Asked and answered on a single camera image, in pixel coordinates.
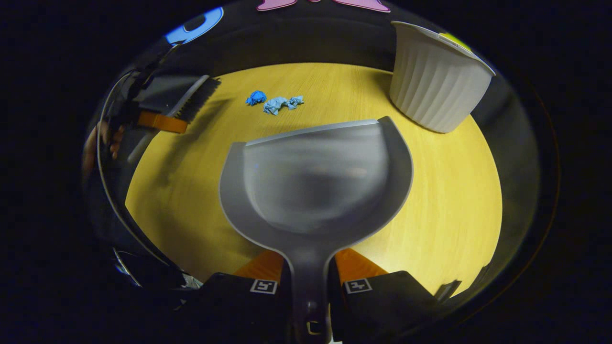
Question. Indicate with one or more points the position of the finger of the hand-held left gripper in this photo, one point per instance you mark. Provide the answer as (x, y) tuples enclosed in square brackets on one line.
[(162, 123)]

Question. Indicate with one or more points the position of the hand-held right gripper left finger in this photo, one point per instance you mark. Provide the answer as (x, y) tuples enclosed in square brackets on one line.
[(239, 310)]

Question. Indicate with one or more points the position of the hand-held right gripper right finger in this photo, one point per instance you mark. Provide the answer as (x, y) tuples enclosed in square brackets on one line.
[(377, 310)]

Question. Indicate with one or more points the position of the small grey broom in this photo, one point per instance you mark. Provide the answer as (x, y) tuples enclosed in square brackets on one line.
[(191, 95)]

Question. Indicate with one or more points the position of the dark blue paper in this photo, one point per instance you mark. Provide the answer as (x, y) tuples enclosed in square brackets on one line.
[(256, 98)]

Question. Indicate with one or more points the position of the light blue paper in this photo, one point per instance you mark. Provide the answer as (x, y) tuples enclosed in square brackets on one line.
[(277, 105)]

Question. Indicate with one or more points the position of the grey dustpan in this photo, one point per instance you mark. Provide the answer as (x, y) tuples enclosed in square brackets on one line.
[(315, 181)]

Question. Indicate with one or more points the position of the white ribbed garbage bin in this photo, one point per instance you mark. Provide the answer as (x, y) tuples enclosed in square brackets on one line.
[(435, 86)]

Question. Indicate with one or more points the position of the wooden desktop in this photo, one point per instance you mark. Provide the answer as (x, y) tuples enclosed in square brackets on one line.
[(191, 191)]

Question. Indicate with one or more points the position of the black desk edge clamp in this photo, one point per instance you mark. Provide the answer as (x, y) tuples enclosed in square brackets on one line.
[(447, 290)]

